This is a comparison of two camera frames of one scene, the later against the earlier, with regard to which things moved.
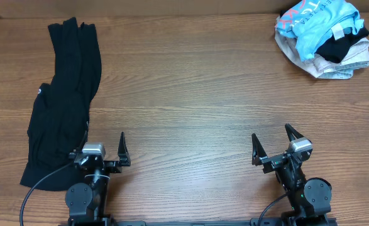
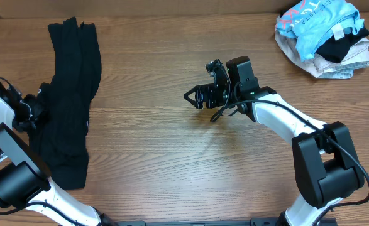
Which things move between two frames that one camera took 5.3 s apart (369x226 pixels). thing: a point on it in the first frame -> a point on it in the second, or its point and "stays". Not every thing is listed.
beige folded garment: [355, 56] stays
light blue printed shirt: [310, 23] stays
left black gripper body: [107, 164] -> [35, 110]
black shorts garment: [60, 109] stays
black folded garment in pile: [334, 50] stays
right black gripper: [276, 160] -> [203, 96]
